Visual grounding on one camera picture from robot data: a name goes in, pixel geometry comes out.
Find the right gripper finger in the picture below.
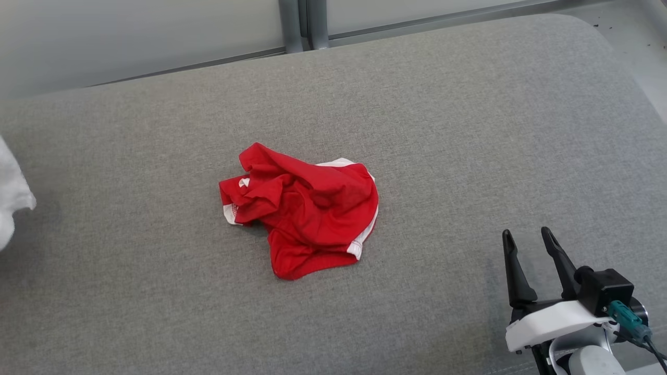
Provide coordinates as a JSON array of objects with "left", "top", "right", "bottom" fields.
[
  {"left": 502, "top": 229, "right": 538, "bottom": 309},
  {"left": 540, "top": 227, "right": 580, "bottom": 301}
]

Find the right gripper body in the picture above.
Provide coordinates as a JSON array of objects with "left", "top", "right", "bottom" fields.
[{"left": 505, "top": 299, "right": 619, "bottom": 355}]

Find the red garment with white trim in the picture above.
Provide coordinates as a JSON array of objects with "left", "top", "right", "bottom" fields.
[{"left": 219, "top": 142, "right": 379, "bottom": 281}]

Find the grey fabric sofa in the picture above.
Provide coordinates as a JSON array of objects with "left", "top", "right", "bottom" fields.
[{"left": 0, "top": 13, "right": 667, "bottom": 375}]

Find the white cloth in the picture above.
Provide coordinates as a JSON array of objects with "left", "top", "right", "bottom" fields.
[{"left": 0, "top": 136, "right": 37, "bottom": 252}]

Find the teal cable connector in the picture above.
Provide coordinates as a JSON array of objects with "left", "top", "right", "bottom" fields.
[{"left": 607, "top": 301, "right": 652, "bottom": 342}]

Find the thin black cable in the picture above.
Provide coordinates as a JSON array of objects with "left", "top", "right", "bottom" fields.
[{"left": 615, "top": 331, "right": 667, "bottom": 373}]

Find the grey partition base rail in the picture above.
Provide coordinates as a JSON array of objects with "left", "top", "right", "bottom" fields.
[
  {"left": 89, "top": 47, "right": 287, "bottom": 88},
  {"left": 328, "top": 0, "right": 574, "bottom": 41}
]

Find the grey partition post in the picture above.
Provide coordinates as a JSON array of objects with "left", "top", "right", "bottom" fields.
[
  {"left": 306, "top": 0, "right": 330, "bottom": 51},
  {"left": 279, "top": 0, "right": 304, "bottom": 54}
]

